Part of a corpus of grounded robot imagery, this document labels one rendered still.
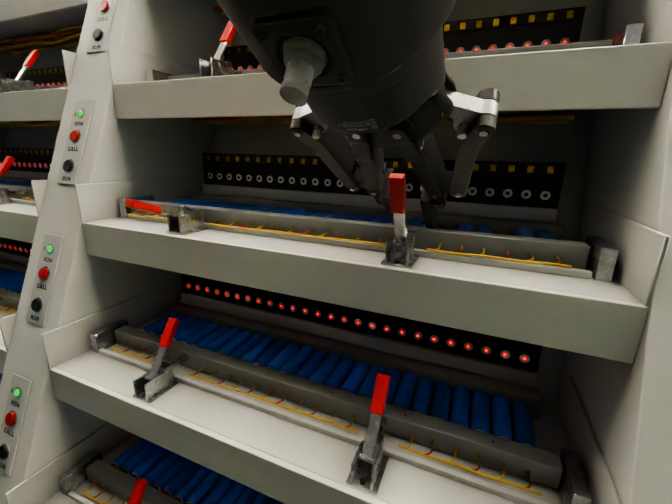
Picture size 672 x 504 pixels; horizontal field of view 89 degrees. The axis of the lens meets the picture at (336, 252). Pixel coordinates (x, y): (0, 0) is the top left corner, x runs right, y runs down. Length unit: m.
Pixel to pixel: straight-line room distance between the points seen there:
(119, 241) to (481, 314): 0.43
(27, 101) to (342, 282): 0.61
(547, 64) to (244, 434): 0.44
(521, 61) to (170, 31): 0.53
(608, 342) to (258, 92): 0.40
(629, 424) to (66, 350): 0.61
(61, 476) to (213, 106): 0.53
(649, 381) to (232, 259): 0.36
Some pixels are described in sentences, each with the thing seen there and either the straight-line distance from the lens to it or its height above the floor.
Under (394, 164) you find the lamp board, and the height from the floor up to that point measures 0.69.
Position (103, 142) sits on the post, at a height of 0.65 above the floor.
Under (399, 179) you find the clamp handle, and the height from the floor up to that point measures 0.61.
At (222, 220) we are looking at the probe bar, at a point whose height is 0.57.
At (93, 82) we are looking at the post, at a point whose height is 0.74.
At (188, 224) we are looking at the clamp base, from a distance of 0.45.
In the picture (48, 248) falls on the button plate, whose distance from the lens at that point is 0.61.
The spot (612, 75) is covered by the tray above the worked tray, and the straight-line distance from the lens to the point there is 0.37.
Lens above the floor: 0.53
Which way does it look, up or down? 4 degrees up
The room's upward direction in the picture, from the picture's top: 10 degrees clockwise
